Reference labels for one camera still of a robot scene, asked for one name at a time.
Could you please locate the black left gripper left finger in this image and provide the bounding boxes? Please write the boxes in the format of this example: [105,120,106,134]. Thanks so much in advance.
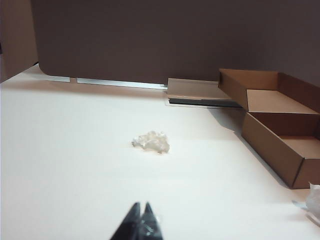
[109,201,142,240]

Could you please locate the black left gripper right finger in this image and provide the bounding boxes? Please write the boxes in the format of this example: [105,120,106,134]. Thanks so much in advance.
[140,200,165,240]

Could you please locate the open brown cardboard box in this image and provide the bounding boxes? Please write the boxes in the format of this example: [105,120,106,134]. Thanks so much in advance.
[217,68,320,190]

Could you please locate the grey-brown desk divider panel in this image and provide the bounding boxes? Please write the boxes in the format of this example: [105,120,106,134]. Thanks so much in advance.
[29,0,320,85]

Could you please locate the tan side partition panel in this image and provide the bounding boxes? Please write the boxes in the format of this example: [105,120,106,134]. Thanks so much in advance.
[0,0,39,84]

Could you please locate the desk cable tray lid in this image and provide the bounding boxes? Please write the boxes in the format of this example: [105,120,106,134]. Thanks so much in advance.
[164,77,244,109]

